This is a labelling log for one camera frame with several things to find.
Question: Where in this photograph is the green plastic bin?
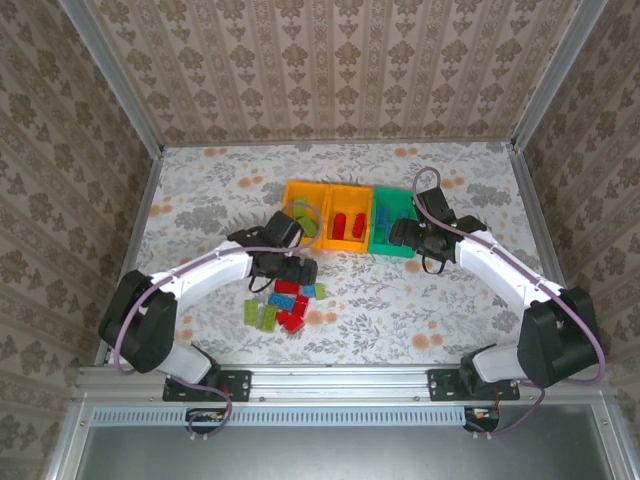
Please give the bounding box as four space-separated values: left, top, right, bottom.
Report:
368 186 420 260

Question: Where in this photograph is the yellow plastic bin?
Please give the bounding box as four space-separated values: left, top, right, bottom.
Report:
280 180 331 247
321 183 376 253

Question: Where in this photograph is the white floral tablecloth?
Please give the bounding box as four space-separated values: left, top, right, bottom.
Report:
107 141 576 366

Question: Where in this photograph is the grey metal panel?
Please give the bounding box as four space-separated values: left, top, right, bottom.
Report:
74 404 619 480

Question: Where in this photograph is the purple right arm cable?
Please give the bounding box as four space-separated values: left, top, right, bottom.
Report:
412 167 607 435

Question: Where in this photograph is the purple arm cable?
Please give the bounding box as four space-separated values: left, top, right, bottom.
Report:
412 167 607 435
113 202 323 437

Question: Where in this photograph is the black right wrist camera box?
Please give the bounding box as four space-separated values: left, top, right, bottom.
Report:
414 187 457 229

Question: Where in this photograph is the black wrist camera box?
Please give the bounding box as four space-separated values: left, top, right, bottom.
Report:
414 187 457 229
262 209 305 250

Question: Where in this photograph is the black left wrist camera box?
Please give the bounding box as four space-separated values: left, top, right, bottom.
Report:
262 209 305 250

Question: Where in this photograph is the aluminium side rail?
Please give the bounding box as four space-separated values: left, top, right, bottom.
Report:
94 147 165 369
507 142 591 364

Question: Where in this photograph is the light blue slotted cable duct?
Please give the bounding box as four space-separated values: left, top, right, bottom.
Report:
92 405 464 427

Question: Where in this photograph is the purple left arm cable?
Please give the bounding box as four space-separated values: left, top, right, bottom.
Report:
113 202 323 437

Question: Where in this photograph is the aluminium frame post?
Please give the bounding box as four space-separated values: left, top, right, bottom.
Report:
509 0 611 151
58 0 166 156

